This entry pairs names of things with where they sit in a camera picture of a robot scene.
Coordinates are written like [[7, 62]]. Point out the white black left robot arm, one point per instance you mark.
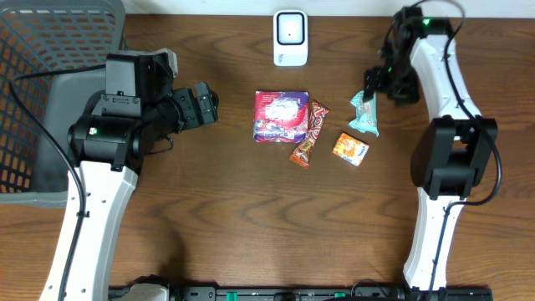
[[107, 146]]

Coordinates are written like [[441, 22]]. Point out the grey plastic mesh basket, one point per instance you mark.
[[52, 53]]

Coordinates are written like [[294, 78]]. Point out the red purple snack packet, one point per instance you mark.
[[280, 117]]

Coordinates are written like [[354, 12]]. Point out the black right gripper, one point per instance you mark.
[[408, 97]]

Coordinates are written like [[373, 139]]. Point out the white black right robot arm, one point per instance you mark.
[[452, 155]]

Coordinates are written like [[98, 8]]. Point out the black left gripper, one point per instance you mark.
[[205, 107]]

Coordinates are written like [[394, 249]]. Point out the small orange snack box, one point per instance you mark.
[[350, 149]]

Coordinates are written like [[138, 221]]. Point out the black mounting rail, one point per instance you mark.
[[366, 289]]

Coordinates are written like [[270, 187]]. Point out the white barcode scanner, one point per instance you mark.
[[290, 38]]

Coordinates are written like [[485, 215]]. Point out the red orange candy bar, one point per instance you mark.
[[302, 154]]

